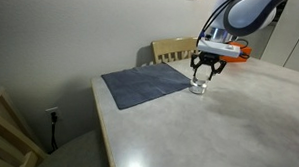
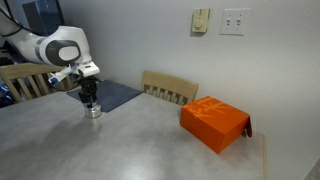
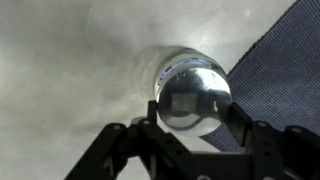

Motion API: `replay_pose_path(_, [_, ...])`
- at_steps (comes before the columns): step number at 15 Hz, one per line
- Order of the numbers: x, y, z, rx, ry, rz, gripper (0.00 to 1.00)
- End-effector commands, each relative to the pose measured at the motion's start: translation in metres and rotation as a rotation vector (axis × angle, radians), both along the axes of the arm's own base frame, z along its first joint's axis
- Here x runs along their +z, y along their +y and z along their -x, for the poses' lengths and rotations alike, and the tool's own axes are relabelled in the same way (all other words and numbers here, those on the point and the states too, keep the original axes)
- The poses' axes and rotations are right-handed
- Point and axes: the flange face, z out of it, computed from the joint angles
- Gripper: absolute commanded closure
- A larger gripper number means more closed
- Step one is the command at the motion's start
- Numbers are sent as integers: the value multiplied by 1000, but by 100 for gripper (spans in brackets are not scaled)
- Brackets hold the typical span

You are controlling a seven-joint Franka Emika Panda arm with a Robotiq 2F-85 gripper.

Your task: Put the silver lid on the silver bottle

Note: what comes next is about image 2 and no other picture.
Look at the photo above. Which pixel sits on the light wooden slatted chair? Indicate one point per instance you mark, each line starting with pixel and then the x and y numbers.
pixel 23 71

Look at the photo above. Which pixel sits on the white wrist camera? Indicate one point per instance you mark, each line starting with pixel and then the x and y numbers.
pixel 60 76

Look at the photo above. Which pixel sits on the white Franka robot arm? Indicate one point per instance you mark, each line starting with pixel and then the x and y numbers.
pixel 66 36

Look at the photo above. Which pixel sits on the wooden chair back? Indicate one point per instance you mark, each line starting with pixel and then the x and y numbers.
pixel 170 85

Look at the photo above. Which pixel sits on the dark monitor screen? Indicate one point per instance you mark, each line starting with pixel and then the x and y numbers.
pixel 43 15

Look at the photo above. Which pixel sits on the dark blue cloth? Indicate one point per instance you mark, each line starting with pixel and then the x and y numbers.
pixel 115 93

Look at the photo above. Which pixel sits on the silver bottle jar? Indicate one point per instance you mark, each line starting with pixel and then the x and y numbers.
pixel 93 114

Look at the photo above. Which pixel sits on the orange cardboard box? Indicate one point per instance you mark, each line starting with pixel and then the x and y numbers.
pixel 213 121

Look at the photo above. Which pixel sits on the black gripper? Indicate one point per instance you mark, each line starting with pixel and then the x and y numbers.
pixel 88 84

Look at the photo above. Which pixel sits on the white light switch plate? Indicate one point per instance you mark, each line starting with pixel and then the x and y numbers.
pixel 234 21

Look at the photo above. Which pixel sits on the beige wall thermostat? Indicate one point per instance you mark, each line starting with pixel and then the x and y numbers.
pixel 200 20

